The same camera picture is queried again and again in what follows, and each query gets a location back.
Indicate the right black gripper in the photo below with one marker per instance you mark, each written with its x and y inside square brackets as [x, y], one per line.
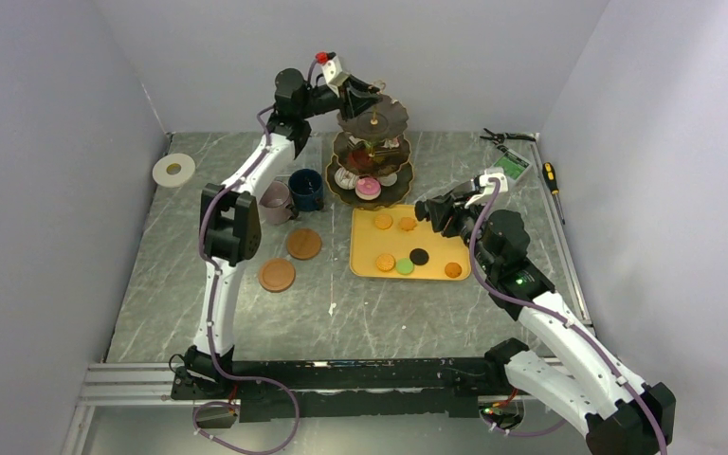
[451, 206]

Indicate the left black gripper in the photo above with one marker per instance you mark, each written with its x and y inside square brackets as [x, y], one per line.
[356, 97]

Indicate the orange macaron top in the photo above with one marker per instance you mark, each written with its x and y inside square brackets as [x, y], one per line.
[383, 221]

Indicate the orange macaron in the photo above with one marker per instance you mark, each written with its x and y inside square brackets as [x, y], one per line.
[383, 221]
[453, 270]

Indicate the black sandwich cookie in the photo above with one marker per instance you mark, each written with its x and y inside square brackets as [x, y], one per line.
[419, 256]

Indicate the green macaron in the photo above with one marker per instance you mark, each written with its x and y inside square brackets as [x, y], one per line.
[404, 266]

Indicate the pink frosted donut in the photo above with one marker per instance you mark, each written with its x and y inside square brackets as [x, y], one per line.
[367, 188]

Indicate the orange round cookie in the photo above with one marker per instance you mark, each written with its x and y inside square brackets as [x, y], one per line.
[385, 262]

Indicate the three-tier black dessert stand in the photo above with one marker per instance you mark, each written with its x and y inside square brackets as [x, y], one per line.
[381, 131]

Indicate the white chocolate drizzle donut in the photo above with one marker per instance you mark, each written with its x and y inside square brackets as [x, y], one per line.
[345, 179]

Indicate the chocolate triangle cake slice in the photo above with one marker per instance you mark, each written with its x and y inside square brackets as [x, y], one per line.
[359, 162]

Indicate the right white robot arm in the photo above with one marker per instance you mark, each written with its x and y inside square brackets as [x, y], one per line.
[613, 408]

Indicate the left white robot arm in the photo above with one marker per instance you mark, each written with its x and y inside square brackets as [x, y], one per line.
[230, 230]

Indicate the orange waffle cookie left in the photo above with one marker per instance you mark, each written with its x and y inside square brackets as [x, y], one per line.
[407, 224]

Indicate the yellow serving tray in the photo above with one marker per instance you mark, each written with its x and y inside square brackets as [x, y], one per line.
[392, 244]

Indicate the orange macaron right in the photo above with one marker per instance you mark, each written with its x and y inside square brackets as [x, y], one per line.
[453, 270]

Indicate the clear plastic box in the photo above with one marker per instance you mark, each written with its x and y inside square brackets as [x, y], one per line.
[312, 154]

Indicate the dark blue mug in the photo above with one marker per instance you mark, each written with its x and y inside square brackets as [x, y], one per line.
[306, 187]

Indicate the green white device box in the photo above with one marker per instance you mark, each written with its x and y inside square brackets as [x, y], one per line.
[513, 165]

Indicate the black pliers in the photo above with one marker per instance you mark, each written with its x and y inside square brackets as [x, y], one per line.
[501, 138]

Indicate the wooden coaster far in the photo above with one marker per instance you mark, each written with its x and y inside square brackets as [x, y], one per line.
[303, 244]

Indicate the wooden coaster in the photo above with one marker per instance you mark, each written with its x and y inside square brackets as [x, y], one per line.
[276, 275]
[303, 244]

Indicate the yellow black screwdriver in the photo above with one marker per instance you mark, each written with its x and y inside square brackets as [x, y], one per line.
[550, 179]

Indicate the mauve mug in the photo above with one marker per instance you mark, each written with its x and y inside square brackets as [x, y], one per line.
[276, 204]

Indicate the wooden coaster near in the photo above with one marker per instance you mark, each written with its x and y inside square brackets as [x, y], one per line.
[276, 275]

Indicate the white tape roll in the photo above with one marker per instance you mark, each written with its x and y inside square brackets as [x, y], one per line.
[173, 170]

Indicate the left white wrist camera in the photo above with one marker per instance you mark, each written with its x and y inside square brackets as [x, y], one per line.
[333, 71]

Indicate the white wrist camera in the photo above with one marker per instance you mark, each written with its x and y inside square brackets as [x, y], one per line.
[485, 186]
[333, 71]

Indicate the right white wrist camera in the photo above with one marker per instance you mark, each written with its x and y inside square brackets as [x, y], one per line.
[485, 186]

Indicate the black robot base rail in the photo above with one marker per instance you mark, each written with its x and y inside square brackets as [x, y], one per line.
[267, 390]

